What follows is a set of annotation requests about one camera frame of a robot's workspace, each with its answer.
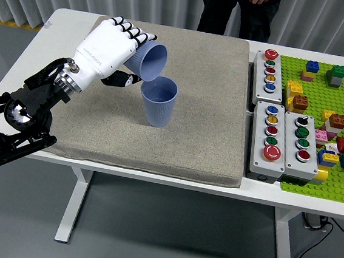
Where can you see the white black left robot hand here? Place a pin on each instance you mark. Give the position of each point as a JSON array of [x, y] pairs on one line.
[[106, 49]]

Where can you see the blue ribbed plastic cup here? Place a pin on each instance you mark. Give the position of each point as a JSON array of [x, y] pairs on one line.
[[154, 61], [158, 112]]

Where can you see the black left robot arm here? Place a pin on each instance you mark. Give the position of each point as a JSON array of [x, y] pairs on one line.
[[31, 103]]

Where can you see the grey-brown cushion mat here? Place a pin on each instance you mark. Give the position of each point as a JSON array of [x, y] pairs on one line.
[[196, 61]]

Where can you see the yellow black floor tape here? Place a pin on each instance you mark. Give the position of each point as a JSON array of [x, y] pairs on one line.
[[11, 24]]

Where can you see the white table leg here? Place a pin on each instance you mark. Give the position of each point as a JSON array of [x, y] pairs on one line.
[[285, 246], [73, 205]]

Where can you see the grey five-button control box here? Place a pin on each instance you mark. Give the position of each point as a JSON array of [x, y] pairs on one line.
[[268, 95]]

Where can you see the grey five-button box black base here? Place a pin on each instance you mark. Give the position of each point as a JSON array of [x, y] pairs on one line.
[[258, 161]]

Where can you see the brown toy brick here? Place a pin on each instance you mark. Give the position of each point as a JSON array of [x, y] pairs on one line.
[[338, 120], [300, 102]]

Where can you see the pink toy brick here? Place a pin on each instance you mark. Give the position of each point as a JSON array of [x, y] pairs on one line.
[[305, 78], [321, 136]]

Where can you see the blue toy brick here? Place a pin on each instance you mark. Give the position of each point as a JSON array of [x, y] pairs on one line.
[[312, 67], [321, 159]]

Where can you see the green studded baseplate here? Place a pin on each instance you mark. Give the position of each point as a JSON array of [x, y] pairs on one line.
[[318, 94]]

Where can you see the grey control box black knob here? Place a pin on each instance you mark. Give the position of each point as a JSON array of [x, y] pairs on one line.
[[290, 165]]

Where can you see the grey toy brick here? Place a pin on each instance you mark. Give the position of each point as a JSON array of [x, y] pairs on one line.
[[334, 81]]

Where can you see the green toy brick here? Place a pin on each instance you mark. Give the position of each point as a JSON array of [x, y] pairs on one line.
[[338, 72]]

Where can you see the white toy brick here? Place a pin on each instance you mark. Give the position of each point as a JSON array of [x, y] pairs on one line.
[[332, 129]]

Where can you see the yellow rounded toy brick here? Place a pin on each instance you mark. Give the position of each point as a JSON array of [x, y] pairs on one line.
[[322, 174]]

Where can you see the grey power strip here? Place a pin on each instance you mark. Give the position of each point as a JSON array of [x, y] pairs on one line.
[[314, 222]]

